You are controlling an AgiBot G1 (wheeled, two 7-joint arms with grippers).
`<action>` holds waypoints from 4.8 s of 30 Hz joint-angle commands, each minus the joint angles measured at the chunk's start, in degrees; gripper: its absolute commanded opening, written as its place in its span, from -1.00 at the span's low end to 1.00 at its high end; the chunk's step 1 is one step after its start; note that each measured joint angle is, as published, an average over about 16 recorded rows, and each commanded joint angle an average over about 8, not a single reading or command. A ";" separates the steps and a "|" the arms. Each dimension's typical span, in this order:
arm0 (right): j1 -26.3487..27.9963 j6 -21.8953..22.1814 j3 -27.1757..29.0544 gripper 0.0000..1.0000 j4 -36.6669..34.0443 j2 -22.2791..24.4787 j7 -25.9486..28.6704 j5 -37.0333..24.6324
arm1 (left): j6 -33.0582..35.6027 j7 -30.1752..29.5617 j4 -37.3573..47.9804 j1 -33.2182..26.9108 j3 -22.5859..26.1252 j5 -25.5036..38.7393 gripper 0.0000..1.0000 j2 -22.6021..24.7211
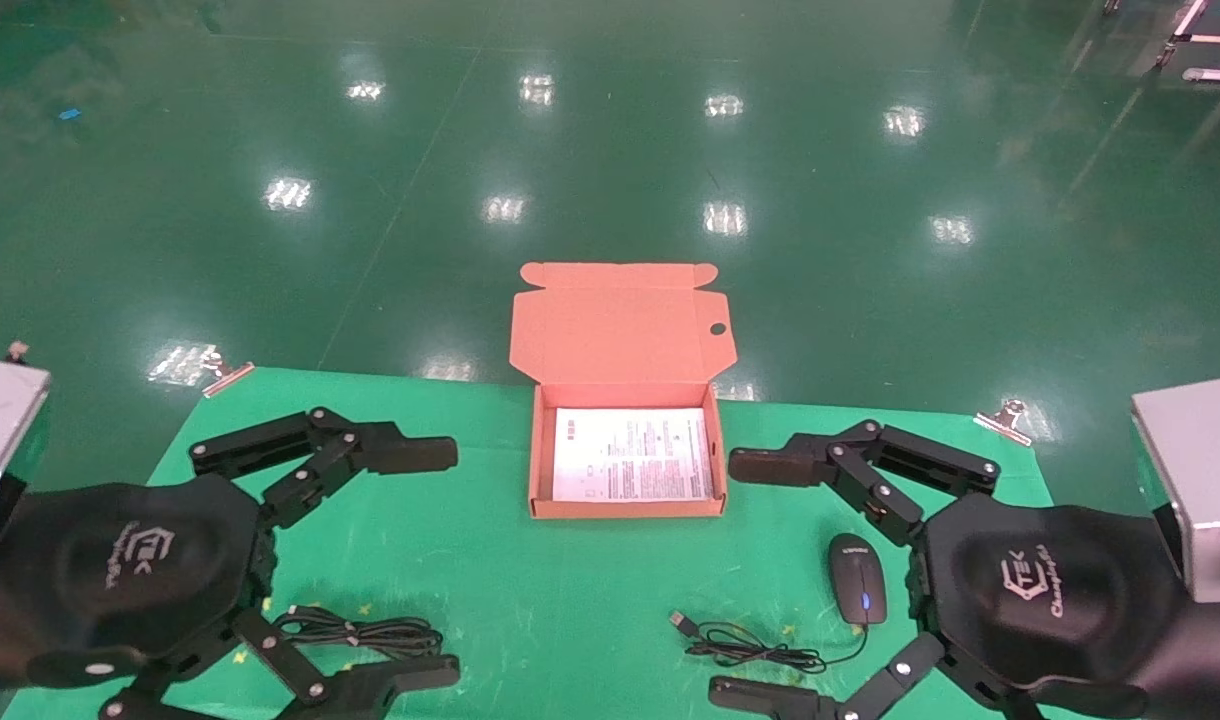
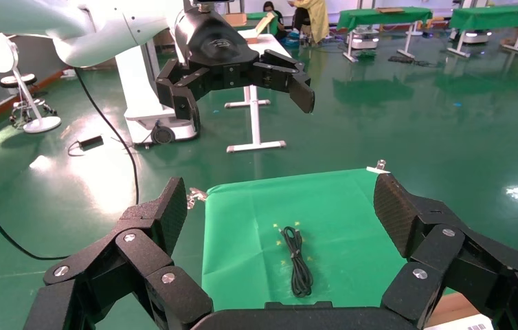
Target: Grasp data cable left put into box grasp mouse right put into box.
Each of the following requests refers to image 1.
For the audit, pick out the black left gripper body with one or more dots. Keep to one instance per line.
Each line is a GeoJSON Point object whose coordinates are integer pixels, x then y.
{"type": "Point", "coordinates": [120, 570]}

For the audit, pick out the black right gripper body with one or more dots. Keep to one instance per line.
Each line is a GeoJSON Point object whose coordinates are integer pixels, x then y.
{"type": "Point", "coordinates": [1050, 600]}

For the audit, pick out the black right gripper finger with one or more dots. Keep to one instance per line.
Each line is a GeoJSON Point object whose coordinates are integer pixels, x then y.
{"type": "Point", "coordinates": [770, 700]}
{"type": "Point", "coordinates": [850, 460]}

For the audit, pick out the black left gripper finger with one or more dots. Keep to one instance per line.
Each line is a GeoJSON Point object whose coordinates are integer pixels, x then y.
{"type": "Point", "coordinates": [370, 450]}
{"type": "Point", "coordinates": [370, 690]}

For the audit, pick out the orange cardboard box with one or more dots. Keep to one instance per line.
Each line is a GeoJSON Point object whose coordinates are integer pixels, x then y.
{"type": "Point", "coordinates": [620, 335]}

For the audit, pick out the silver metal clamp clip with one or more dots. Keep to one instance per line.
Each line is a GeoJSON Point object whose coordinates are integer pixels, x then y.
{"type": "Point", "coordinates": [226, 376]}
{"type": "Point", "coordinates": [1006, 421]}

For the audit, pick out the green table mat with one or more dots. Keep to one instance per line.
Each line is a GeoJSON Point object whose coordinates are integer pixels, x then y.
{"type": "Point", "coordinates": [530, 600]}

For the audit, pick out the white printed instruction sheet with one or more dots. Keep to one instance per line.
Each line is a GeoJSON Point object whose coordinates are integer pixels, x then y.
{"type": "Point", "coordinates": [630, 455]}

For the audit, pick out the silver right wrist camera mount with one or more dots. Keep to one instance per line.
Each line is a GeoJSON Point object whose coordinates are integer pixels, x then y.
{"type": "Point", "coordinates": [1200, 480]}

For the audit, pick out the white metal frame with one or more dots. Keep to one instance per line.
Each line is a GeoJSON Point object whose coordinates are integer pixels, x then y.
{"type": "Point", "coordinates": [1210, 40]}

